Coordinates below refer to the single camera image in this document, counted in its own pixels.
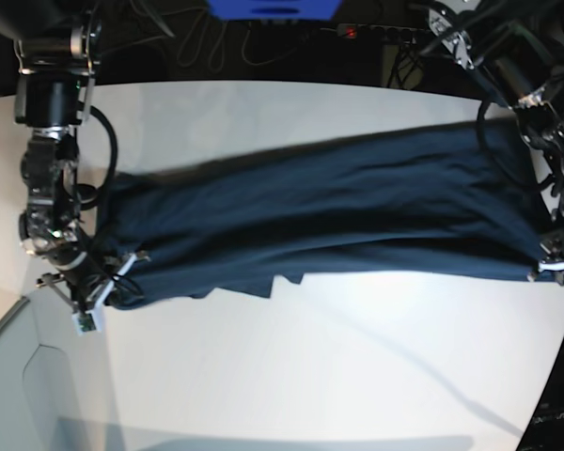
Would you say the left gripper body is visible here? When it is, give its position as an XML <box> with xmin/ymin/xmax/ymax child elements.
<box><xmin>528</xmin><ymin>229</ymin><xmax>564</xmax><ymax>285</ymax></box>

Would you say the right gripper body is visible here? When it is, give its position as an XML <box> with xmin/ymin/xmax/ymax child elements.
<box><xmin>37</xmin><ymin>251</ymin><xmax>149</xmax><ymax>313</ymax></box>

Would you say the dark blue t-shirt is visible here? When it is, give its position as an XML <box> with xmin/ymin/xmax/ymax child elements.
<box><xmin>98</xmin><ymin>123</ymin><xmax>551</xmax><ymax>310</ymax></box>

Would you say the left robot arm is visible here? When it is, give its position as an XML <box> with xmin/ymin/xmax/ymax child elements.
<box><xmin>411</xmin><ymin>1</ymin><xmax>564</xmax><ymax>286</ymax></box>

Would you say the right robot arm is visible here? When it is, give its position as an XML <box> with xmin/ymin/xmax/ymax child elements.
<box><xmin>0</xmin><ymin>1</ymin><xmax>144</xmax><ymax>317</ymax></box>

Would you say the white power strip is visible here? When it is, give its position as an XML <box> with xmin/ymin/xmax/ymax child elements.
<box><xmin>336</xmin><ymin>23</ymin><xmax>432</xmax><ymax>45</ymax></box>

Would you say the blue box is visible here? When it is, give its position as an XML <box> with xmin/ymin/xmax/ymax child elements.
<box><xmin>207</xmin><ymin>0</ymin><xmax>342</xmax><ymax>21</ymax></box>

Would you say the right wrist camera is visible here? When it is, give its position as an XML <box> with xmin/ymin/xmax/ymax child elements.
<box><xmin>71</xmin><ymin>308</ymin><xmax>104</xmax><ymax>335</ymax></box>

